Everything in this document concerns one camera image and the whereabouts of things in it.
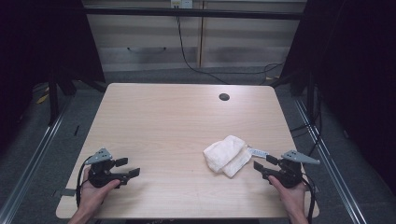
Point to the person's left hand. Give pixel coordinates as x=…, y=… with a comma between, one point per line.
x=91, y=197

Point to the dark round table grommet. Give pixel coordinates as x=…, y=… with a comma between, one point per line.
x=224, y=96

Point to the person's right hand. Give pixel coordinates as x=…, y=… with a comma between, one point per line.
x=289, y=197

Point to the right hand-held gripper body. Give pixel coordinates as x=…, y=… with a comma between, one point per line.
x=289, y=175

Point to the white wall outlet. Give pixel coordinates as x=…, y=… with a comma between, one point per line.
x=181, y=3

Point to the black stand leg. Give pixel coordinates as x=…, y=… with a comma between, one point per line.
x=53, y=99
x=310, y=93

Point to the black horizontal bar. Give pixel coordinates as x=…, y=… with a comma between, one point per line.
x=140, y=12

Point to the metal floor rail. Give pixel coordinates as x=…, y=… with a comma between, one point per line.
x=35, y=161
x=327, y=161

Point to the small black floor strip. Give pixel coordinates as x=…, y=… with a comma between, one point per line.
x=76, y=130

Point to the white towel with label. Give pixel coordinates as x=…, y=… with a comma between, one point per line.
x=226, y=155

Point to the black curtain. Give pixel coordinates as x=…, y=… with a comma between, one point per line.
x=358, y=77
x=31, y=46

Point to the yellow floor tape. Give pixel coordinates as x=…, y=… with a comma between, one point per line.
x=42, y=99

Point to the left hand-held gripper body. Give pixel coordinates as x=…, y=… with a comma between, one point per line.
x=99, y=174

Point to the grey tape piece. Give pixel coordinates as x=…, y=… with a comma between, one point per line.
x=67, y=192

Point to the pale wall cabinet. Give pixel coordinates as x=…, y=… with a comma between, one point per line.
x=249, y=37

